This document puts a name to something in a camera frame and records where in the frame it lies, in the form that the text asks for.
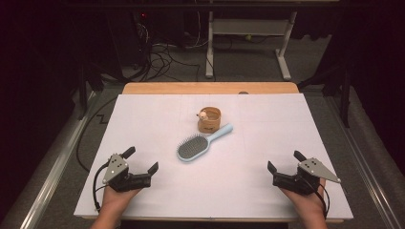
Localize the person's left hand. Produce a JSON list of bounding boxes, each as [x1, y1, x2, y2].
[[100, 185, 142, 213]]

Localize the light blue hairbrush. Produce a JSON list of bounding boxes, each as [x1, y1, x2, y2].
[[176, 122, 234, 163]]

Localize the black floor cable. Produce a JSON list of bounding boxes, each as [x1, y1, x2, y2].
[[75, 94, 119, 173]]

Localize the black computer tower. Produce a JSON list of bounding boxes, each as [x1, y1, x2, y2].
[[132, 9, 154, 70]]

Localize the bundle of floor cables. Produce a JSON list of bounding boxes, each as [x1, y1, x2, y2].
[[122, 12, 218, 83]]

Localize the aluminium floor rail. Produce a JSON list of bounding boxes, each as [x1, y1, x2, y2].
[[0, 90, 98, 229], [324, 94, 405, 229]]

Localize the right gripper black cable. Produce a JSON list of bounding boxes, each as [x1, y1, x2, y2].
[[300, 176, 331, 220]]

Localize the wooden table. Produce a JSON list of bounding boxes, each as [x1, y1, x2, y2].
[[81, 81, 345, 223]]

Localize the person's right hand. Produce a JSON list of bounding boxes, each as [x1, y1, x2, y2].
[[280, 177, 328, 220]]

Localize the black metal stand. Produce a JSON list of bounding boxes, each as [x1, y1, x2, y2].
[[297, 60, 354, 128], [75, 60, 106, 120]]

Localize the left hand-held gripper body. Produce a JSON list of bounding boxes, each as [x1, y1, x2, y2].
[[102, 153, 152, 193]]

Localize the white metal desk frame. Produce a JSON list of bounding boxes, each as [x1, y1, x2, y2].
[[204, 9, 299, 81]]

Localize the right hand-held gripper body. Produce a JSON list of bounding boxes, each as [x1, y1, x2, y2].
[[271, 157, 342, 196]]

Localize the wooden holder cup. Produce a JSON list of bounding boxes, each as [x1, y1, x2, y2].
[[196, 106, 223, 134]]

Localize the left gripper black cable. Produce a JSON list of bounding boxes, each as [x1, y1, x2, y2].
[[92, 161, 113, 213]]

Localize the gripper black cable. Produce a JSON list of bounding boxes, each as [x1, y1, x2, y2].
[[300, 176, 331, 220], [92, 161, 113, 213]]

